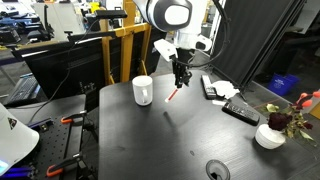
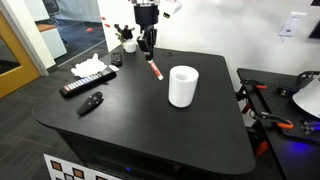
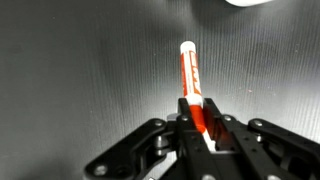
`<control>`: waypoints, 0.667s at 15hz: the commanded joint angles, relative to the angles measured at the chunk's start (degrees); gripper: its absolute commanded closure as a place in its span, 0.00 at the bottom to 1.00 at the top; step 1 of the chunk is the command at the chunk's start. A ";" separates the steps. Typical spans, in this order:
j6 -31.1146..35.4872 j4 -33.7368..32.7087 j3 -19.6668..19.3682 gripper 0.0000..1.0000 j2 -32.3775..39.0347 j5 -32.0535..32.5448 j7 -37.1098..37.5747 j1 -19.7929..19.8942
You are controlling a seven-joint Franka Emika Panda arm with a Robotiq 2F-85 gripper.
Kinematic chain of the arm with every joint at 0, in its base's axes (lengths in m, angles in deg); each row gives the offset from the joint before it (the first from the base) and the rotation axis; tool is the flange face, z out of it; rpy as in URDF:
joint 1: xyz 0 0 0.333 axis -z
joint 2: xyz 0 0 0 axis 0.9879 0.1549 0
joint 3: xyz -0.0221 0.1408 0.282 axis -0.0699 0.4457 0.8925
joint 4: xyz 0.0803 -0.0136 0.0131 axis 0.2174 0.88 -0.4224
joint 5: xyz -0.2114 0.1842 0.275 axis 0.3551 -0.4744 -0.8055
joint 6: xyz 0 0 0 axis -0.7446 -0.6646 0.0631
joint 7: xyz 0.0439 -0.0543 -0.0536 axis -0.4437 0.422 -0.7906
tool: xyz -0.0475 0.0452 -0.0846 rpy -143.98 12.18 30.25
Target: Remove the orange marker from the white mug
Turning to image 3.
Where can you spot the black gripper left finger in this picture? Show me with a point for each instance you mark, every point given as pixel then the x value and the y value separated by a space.
pixel 160 146

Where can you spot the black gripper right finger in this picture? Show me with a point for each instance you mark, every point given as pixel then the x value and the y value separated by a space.
pixel 266 150

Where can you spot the orange dry erase marker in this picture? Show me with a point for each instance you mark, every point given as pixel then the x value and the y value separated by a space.
pixel 191 76

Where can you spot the white ceramic mug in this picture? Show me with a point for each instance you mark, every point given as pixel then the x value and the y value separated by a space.
pixel 248 2

